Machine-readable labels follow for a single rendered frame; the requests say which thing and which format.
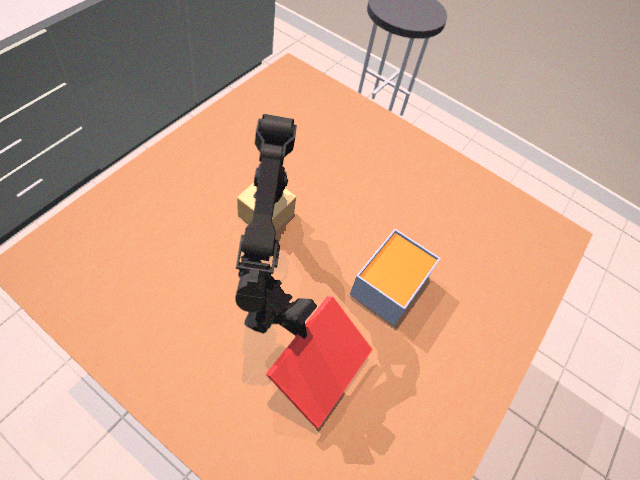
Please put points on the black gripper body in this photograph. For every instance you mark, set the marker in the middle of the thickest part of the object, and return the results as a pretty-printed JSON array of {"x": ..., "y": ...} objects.
[{"x": 296, "y": 312}]

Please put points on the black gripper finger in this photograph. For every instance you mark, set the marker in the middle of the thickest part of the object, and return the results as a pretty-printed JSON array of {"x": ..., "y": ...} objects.
[
  {"x": 279, "y": 320},
  {"x": 301, "y": 331}
]

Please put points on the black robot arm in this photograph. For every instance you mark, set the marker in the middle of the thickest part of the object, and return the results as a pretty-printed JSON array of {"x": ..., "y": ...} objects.
[{"x": 274, "y": 139}]

